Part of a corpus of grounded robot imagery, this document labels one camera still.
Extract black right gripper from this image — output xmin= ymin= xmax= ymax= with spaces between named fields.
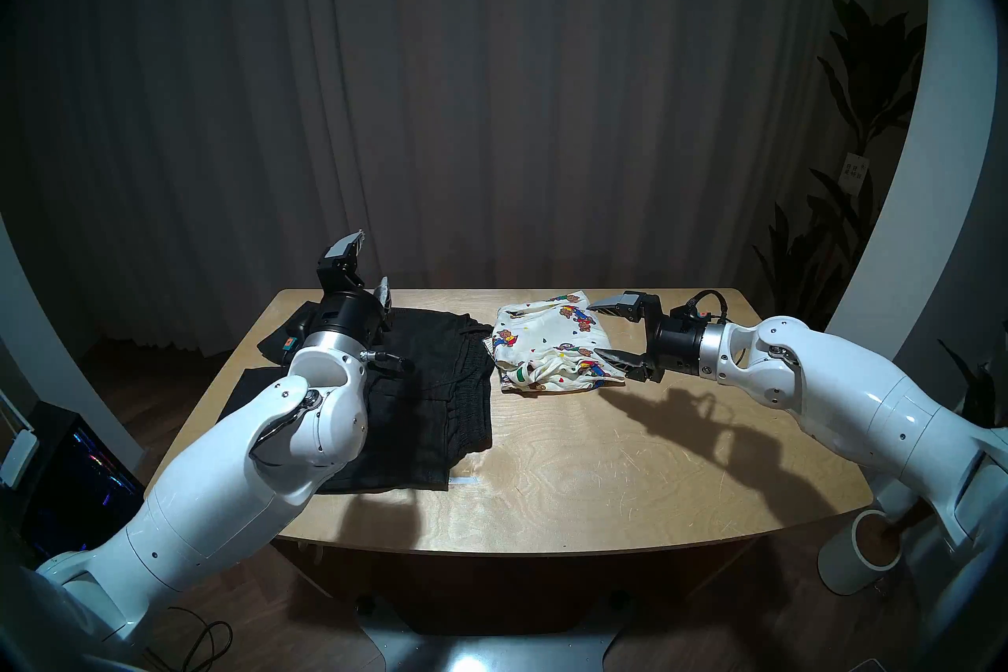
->
xmin=589 ymin=290 xmax=707 ymax=385

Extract small dark leafy plant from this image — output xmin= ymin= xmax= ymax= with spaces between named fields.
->
xmin=933 ymin=320 xmax=1008 ymax=435

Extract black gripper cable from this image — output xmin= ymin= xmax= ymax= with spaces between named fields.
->
xmin=358 ymin=350 xmax=416 ymax=374
xmin=684 ymin=289 xmax=731 ymax=325

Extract tall dark leafy plant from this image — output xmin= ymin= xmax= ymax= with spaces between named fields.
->
xmin=752 ymin=0 xmax=928 ymax=364

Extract white bear print shorts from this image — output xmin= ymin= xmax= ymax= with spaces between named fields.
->
xmin=492 ymin=290 xmax=628 ymax=393

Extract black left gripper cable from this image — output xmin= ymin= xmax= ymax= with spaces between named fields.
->
xmin=358 ymin=350 xmax=416 ymax=374

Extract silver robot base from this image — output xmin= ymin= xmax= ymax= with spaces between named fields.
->
xmin=358 ymin=592 xmax=631 ymax=672

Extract black floor cable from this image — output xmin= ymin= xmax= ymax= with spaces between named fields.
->
xmin=142 ymin=604 xmax=235 ymax=672

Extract light wooden table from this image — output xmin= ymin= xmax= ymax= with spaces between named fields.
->
xmin=144 ymin=287 xmax=875 ymax=636

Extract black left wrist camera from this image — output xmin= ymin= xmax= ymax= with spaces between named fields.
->
xmin=276 ymin=320 xmax=317 ymax=358

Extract grey pleated curtain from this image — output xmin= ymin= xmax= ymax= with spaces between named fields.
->
xmin=16 ymin=0 xmax=930 ymax=358

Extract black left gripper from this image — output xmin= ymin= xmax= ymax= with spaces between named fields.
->
xmin=303 ymin=230 xmax=393 ymax=358

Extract black drawstring shorts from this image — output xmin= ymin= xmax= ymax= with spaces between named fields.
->
xmin=217 ymin=300 xmax=498 ymax=494

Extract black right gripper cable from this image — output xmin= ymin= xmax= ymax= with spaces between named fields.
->
xmin=684 ymin=289 xmax=731 ymax=325

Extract white box device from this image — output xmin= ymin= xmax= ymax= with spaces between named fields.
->
xmin=0 ymin=429 xmax=40 ymax=489

